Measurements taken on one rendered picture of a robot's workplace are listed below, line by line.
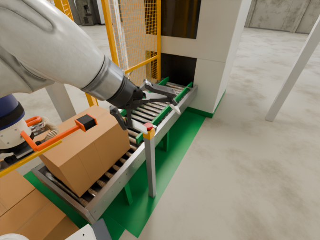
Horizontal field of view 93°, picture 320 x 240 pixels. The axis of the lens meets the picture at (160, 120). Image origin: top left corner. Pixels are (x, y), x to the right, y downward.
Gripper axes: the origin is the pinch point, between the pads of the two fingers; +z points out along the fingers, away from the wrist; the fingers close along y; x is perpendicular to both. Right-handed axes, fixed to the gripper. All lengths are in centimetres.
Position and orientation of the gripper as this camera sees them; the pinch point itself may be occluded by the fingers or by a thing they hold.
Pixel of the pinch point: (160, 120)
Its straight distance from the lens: 50.8
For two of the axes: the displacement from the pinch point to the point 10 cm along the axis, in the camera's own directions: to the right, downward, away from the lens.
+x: 2.3, 7.7, -5.9
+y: -8.0, 5.0, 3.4
